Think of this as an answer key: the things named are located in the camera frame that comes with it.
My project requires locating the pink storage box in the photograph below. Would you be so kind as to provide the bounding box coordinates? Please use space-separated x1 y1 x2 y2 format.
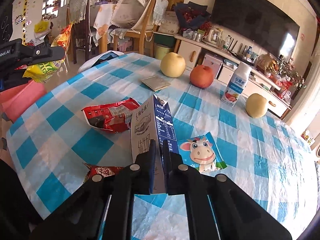
202 53 223 75

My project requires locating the white electric kettle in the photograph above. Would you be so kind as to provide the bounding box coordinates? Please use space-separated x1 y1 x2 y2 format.
203 28 223 46

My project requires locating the yellow pear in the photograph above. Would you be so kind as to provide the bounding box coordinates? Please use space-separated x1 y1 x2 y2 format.
245 93 268 119
160 52 185 78

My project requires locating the green small waste bin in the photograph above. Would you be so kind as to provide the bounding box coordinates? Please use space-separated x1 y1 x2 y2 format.
155 44 171 60

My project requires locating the dark wooden dining chair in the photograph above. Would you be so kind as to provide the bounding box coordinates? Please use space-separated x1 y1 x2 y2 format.
69 0 91 64

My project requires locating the yellow pear right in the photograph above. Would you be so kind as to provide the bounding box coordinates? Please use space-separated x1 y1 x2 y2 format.
245 93 268 119

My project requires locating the small red candy packet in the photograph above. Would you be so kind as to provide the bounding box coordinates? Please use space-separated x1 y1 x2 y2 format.
84 163 123 183

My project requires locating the red orange apple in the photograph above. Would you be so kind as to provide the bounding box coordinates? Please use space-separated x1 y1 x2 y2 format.
189 64 214 89

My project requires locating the light wooden dining chair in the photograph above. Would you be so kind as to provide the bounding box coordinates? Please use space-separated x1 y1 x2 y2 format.
99 0 157 55

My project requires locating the cow cartoon blue packet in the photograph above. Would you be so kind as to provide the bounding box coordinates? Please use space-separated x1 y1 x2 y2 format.
178 132 227 173

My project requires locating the white tv cabinet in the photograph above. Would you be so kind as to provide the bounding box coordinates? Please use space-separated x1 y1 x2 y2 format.
174 34 291 119

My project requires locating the pink plastic trash bin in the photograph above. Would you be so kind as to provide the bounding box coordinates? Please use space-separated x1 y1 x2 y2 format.
1 81 47 122

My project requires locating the dining table with floral cloth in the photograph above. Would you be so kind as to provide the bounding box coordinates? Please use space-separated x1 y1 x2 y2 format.
89 3 116 53

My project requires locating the blue white checkered tablecloth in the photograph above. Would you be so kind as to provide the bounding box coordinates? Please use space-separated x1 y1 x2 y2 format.
7 53 318 239

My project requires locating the dark blue flower bouquet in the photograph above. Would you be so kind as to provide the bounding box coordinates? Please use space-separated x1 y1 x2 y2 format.
174 2 210 31

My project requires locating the yellow snack wrapper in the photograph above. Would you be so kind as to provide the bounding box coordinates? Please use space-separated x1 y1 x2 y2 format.
22 24 72 83

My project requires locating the black flat screen television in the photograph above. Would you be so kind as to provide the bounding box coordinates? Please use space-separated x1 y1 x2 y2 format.
210 0 299 59

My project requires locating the white yogurt drink bottle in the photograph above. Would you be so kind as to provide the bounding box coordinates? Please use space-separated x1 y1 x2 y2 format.
221 62 252 107

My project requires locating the large red snack bag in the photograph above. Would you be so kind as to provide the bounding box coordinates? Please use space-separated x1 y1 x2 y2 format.
81 98 140 133

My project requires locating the yellow pear left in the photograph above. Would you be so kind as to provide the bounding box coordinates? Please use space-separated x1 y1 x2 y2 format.
160 52 185 78

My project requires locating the square silver foil packet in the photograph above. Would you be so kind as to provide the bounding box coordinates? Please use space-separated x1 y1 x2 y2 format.
141 75 170 92

